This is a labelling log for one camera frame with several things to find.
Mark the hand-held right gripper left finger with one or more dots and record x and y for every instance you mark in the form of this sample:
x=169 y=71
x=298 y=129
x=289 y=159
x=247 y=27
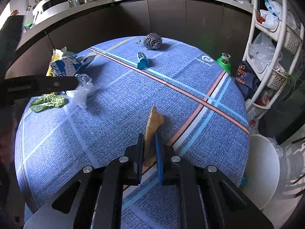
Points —
x=140 y=159

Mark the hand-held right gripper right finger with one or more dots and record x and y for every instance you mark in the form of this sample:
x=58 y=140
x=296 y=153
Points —
x=159 y=162

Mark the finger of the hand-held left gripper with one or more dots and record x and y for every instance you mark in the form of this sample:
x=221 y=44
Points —
x=12 y=43
x=35 y=84

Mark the brown dried peel piece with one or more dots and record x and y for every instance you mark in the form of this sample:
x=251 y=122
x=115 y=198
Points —
x=153 y=128

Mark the clear plastic wrap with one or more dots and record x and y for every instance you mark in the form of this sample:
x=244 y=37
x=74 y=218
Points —
x=82 y=93

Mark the steel wool scrubber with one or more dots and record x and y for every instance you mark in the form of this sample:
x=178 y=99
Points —
x=151 y=41

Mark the green vegetable leaf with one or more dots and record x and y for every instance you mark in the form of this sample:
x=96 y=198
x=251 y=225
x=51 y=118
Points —
x=47 y=102

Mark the yellow snack bag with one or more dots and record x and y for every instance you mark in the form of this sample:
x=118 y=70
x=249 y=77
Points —
x=53 y=60

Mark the blue and white packet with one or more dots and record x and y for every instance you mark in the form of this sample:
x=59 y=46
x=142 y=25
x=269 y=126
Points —
x=69 y=64

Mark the blue plaid tablecloth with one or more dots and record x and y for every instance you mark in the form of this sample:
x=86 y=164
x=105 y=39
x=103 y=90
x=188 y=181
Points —
x=95 y=136

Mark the white countertop appliance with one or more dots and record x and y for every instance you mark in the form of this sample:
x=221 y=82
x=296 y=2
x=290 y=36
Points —
x=51 y=7

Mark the small blue wrapper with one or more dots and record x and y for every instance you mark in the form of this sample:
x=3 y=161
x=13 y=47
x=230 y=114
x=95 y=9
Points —
x=142 y=60

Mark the green thermos flask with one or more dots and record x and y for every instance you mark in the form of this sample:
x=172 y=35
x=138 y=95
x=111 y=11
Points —
x=224 y=63

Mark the dark blue bag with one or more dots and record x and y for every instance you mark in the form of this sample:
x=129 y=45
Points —
x=245 y=81

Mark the dark kitchen counter cabinets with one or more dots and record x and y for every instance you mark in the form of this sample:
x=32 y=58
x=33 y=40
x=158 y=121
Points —
x=166 y=16

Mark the clear plastic bags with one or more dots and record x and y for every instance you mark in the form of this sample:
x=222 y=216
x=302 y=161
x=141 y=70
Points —
x=262 y=52

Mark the green spider plant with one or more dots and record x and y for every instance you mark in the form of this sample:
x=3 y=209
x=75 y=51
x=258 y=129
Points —
x=292 y=81

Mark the white and blue plastic bags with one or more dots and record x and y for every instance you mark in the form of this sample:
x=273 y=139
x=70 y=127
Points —
x=274 y=14

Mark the white storage rack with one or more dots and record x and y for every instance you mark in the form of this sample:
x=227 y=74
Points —
x=284 y=12

